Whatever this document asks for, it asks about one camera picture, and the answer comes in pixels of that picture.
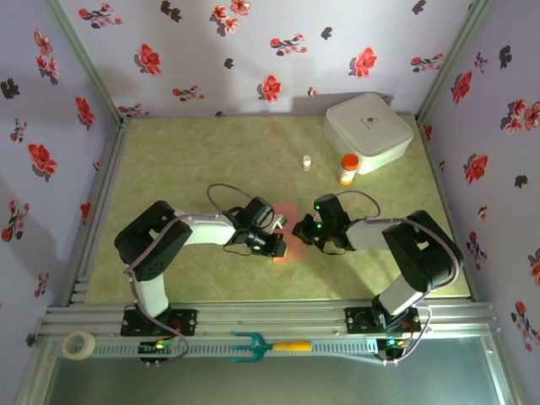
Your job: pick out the aluminium side rail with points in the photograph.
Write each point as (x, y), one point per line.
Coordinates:
(98, 215)

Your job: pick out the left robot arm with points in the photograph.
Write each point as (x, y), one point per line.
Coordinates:
(206, 230)

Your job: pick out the white tape roll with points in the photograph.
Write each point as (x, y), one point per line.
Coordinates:
(76, 355)

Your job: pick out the aluminium corner post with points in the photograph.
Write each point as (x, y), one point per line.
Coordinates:
(452, 63)
(86, 63)

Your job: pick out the white square lidded box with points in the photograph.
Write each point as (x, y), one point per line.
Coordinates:
(367, 126)

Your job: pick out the small white vial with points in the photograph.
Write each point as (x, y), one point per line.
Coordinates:
(306, 162)

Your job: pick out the long aluminium frame rail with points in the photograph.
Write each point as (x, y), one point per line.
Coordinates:
(270, 316)

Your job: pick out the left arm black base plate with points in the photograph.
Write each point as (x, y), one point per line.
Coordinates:
(185, 320)

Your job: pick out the pink cloth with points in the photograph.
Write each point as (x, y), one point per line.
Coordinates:
(297, 251)

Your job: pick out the grey metal panel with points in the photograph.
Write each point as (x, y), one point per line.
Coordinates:
(270, 384)

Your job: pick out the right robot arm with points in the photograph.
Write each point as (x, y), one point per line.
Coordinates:
(367, 234)

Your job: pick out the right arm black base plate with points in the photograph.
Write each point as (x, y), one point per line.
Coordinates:
(356, 320)

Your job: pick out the orange-capped pill bottle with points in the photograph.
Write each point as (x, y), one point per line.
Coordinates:
(349, 162)

